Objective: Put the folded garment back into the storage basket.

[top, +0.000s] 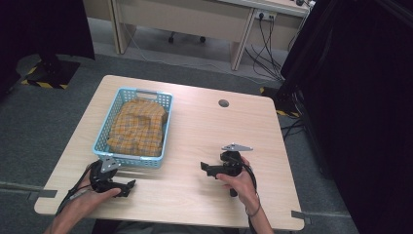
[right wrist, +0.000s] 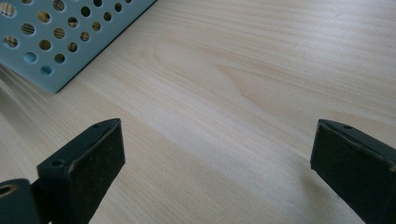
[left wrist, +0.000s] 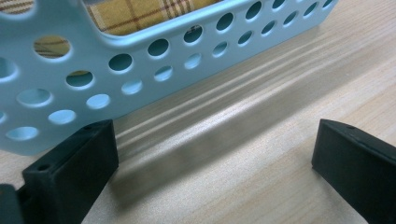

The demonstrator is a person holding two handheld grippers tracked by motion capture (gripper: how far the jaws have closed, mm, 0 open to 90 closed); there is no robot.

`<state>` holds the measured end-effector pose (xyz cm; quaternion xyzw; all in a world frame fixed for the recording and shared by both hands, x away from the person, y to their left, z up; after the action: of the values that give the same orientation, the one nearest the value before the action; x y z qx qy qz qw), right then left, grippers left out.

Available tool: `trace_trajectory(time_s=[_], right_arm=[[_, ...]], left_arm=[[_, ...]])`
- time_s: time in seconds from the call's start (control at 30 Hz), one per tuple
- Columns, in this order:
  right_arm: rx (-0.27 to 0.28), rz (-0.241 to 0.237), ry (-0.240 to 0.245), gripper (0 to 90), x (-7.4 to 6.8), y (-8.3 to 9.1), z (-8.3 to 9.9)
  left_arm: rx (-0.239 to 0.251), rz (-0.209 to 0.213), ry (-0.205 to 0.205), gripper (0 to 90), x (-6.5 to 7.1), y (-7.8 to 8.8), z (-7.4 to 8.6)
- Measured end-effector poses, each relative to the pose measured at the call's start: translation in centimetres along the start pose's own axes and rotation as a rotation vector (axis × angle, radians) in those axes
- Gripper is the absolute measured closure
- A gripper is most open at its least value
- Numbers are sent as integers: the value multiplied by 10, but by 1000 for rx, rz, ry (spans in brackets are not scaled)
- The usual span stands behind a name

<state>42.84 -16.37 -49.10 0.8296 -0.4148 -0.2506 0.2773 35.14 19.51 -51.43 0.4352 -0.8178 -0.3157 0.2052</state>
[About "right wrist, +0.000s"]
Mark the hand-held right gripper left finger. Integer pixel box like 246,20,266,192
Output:
36,118,126,224

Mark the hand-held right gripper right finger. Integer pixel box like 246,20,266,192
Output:
309,119,396,224

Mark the light blue plastic basket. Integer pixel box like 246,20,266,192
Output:
0,0,158,94

